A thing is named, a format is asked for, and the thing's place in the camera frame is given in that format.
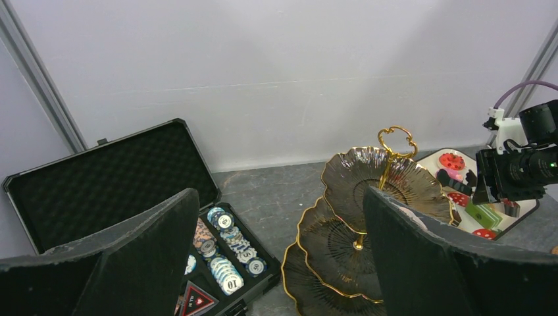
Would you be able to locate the green toy cake roll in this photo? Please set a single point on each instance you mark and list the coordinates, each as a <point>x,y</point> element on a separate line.
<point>484,214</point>

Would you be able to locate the black poker chip case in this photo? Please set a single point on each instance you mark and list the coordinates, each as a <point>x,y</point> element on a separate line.
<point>74,197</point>

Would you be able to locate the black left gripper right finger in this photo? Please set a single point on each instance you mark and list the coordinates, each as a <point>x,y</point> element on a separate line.
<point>427,267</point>

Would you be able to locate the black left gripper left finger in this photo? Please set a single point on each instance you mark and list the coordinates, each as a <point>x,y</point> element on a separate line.
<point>134,267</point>

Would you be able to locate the three-tier black gold cake stand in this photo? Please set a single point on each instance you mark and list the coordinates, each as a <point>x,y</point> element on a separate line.
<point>329,269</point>

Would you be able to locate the pink frosted toy donut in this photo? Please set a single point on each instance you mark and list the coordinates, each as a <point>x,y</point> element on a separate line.
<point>453,174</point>

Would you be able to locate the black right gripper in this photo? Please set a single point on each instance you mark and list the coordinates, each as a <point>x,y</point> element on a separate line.
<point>515,176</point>

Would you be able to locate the cream strawberry serving tray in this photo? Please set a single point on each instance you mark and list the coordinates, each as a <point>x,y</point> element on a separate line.
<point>511,212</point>

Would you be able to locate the red strawberry toy tart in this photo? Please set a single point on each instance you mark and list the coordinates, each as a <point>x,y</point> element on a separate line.
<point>451,161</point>

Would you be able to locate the red triangle dealer plaque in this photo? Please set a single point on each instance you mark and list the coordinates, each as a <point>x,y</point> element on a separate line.
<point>194,301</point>

